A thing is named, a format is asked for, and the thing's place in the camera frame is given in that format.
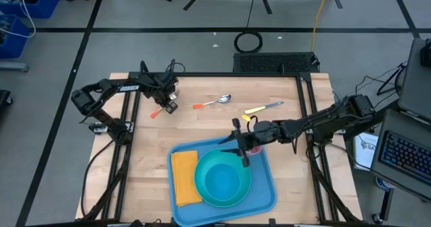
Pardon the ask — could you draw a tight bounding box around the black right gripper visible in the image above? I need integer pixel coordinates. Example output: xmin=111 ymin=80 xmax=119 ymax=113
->
xmin=218 ymin=117 xmax=282 ymax=169

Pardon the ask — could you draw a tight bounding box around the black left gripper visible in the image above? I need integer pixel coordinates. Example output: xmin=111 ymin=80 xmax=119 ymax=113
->
xmin=147 ymin=72 xmax=180 ymax=115

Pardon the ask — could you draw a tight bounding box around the pink cup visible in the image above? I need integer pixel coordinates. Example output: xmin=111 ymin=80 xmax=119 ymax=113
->
xmin=245 ymin=145 xmax=265 ymax=156

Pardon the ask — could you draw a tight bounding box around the orange-handled metal fork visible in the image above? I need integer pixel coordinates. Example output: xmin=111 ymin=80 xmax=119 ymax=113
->
xmin=150 ymin=91 xmax=180 ymax=119

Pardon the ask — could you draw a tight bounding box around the blue bowl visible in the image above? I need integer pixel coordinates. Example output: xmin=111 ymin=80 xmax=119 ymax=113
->
xmin=204 ymin=162 xmax=242 ymax=201

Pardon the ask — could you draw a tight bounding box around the yellow-handled metal knife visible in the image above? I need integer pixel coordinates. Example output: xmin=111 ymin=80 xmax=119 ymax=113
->
xmin=244 ymin=100 xmax=285 ymax=115

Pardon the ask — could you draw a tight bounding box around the teal plate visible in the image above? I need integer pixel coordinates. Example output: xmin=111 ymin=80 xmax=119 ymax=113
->
xmin=194 ymin=148 xmax=253 ymax=208

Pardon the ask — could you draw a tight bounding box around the orange-handled metal spoon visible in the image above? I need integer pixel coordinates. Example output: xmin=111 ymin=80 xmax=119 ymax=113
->
xmin=193 ymin=94 xmax=232 ymax=109

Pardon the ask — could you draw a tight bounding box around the blue plastic tray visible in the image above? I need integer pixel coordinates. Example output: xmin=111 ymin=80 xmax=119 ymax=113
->
xmin=167 ymin=135 xmax=277 ymax=227

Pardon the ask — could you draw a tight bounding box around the yellow cloth napkin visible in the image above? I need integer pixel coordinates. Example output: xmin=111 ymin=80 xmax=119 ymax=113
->
xmin=170 ymin=150 xmax=203 ymax=207

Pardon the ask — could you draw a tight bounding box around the white printed paper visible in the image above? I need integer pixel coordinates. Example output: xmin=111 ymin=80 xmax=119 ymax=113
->
xmin=352 ymin=131 xmax=380 ymax=171

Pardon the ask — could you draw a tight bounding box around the blue plastic bin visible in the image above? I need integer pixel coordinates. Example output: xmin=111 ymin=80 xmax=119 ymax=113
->
xmin=0 ymin=13 xmax=30 ymax=59
xmin=0 ymin=0 xmax=61 ymax=19

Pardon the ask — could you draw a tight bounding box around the grey metal bar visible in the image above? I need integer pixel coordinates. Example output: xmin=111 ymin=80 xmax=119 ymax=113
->
xmin=0 ymin=61 xmax=30 ymax=73

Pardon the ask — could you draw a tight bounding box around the black equipment piece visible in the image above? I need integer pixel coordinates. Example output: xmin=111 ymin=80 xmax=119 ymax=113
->
xmin=0 ymin=89 xmax=13 ymax=107

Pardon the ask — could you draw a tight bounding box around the black cart support bar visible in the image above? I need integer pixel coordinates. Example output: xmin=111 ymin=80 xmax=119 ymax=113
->
xmin=375 ymin=98 xmax=401 ymax=125

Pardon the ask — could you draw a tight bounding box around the black cart leg with caster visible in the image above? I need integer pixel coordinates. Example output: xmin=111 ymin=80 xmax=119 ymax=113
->
xmin=372 ymin=178 xmax=395 ymax=225

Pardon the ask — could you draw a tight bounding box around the black tripod stand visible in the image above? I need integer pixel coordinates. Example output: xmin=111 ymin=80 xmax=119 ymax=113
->
xmin=376 ymin=61 xmax=408 ymax=96

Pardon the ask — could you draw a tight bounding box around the laptop with backlit keyboard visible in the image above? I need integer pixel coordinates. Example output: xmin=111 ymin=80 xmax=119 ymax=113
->
xmin=370 ymin=108 xmax=431 ymax=201

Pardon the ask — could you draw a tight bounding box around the grey closed laptop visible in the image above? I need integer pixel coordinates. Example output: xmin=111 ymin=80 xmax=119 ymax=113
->
xmin=397 ymin=37 xmax=431 ymax=123

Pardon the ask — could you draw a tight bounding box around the small black device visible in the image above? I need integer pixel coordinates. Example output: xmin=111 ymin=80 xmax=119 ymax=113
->
xmin=420 ymin=38 xmax=431 ymax=69

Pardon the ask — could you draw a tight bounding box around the black aluminium frame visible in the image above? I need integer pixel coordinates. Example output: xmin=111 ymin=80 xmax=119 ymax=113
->
xmin=75 ymin=60 xmax=363 ymax=227

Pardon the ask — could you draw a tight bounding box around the coiled black cable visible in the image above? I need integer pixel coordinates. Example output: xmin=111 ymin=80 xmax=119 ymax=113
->
xmin=234 ymin=0 xmax=264 ymax=54

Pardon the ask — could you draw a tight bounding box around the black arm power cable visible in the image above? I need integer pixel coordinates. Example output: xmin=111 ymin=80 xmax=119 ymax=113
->
xmin=80 ymin=139 xmax=117 ymax=218

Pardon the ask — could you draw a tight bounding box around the yellow cable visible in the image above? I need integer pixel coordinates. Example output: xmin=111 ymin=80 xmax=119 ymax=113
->
xmin=309 ymin=0 xmax=333 ymax=53

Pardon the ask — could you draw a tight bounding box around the white cable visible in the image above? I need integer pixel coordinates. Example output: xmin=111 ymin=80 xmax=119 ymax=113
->
xmin=0 ymin=0 xmax=36 ymax=39

